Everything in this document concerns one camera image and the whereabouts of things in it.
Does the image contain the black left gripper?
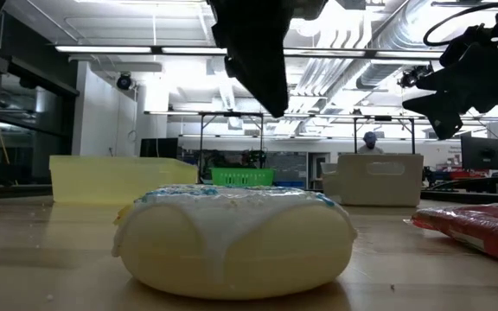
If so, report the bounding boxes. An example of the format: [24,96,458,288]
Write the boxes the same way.
[207,0,296,119]

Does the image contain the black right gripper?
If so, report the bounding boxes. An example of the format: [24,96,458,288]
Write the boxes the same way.
[401,12,498,141]

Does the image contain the red snack packet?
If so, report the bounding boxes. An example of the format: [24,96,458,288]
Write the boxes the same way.
[403,201,498,269]

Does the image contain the white iced donut blue sprinkles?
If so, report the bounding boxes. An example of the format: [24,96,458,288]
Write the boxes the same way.
[110,184,359,301]

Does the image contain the black ceiling spotlight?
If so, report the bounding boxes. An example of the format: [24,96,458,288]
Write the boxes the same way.
[116,72,134,92]
[398,64,434,90]

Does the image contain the black computer monitor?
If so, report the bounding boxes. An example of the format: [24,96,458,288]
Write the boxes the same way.
[139,137,180,159]
[460,136,498,172]

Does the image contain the person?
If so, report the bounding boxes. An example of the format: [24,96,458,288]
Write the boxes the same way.
[356,130,385,156]

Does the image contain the green plastic basket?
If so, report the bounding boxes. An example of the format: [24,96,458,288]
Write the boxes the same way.
[210,167,276,187]

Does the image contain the grey plastic bin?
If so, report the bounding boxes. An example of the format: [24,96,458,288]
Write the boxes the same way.
[321,153,425,207]

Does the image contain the yellow translucent plastic bin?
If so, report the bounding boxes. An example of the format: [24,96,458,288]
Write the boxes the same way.
[48,155,199,205]

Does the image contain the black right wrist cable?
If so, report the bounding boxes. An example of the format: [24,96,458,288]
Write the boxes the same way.
[423,0,498,48]

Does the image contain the silver ventilation duct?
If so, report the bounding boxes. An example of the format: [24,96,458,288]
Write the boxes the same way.
[354,0,453,91]

